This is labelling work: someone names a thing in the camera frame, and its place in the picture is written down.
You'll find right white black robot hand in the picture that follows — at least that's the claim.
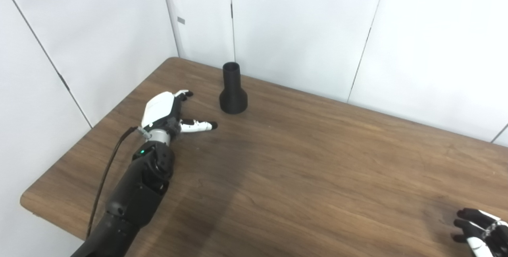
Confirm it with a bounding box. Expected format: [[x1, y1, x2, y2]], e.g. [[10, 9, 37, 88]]
[[451, 208, 508, 257]]

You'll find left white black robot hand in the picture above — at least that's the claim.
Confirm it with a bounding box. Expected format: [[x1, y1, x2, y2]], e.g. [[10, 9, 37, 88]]
[[141, 89, 218, 138]]

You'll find black flared nozzle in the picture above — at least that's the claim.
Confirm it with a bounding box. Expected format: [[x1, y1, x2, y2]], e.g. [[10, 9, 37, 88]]
[[219, 62, 248, 114]]

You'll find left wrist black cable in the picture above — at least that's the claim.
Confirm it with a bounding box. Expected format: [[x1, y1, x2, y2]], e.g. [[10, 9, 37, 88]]
[[86, 126, 149, 240]]

